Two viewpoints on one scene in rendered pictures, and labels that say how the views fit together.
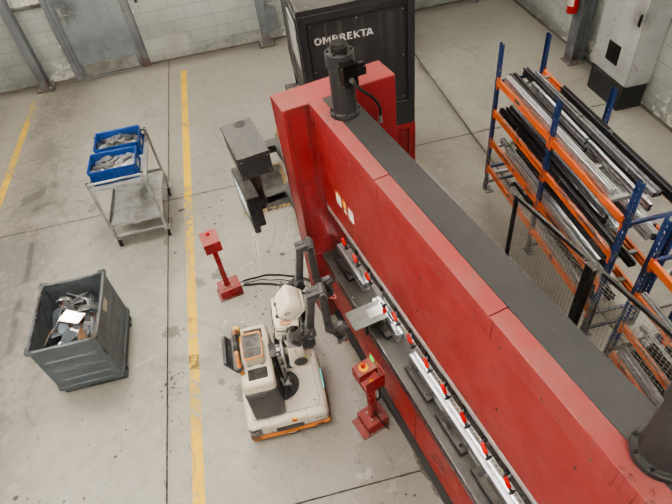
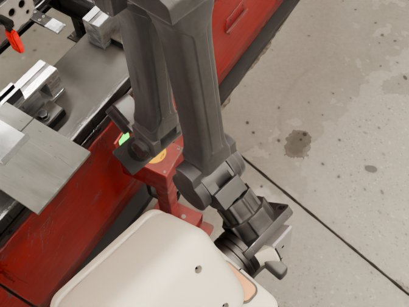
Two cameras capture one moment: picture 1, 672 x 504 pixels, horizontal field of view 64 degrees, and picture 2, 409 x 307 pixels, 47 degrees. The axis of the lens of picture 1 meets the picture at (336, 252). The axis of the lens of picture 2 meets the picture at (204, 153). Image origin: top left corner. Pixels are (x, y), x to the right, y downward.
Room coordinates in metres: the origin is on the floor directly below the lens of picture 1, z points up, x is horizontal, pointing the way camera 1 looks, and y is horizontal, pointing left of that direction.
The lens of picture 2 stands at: (2.39, 0.52, 1.94)
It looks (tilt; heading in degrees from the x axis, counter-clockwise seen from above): 61 degrees down; 229
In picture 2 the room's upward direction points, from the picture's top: 1 degrees clockwise
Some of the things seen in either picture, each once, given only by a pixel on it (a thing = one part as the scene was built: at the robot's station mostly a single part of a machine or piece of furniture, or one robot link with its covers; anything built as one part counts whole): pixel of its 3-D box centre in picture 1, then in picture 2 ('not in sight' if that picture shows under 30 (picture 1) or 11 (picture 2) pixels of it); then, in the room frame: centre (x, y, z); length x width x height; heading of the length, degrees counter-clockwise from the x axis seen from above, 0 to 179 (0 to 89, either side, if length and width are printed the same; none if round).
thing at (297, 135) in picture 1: (347, 208); not in sight; (3.40, -0.15, 1.15); 0.85 x 0.25 x 2.30; 108
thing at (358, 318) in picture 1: (366, 315); (21, 155); (2.37, -0.15, 1.00); 0.26 x 0.18 x 0.01; 108
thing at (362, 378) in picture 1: (368, 373); (159, 143); (2.04, -0.10, 0.75); 0.20 x 0.16 x 0.18; 24
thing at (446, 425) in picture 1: (451, 432); not in sight; (1.45, -0.54, 0.89); 0.30 x 0.05 x 0.03; 18
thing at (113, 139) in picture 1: (119, 143); not in sight; (5.33, 2.23, 0.92); 0.50 x 0.36 x 0.18; 96
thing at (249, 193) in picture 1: (249, 198); not in sight; (3.39, 0.62, 1.42); 0.45 x 0.12 x 0.36; 17
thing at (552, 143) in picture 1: (565, 180); not in sight; (3.63, -2.17, 0.87); 2.20 x 0.50 x 1.75; 6
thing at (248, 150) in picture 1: (255, 181); not in sight; (3.47, 0.55, 1.53); 0.51 x 0.25 x 0.85; 17
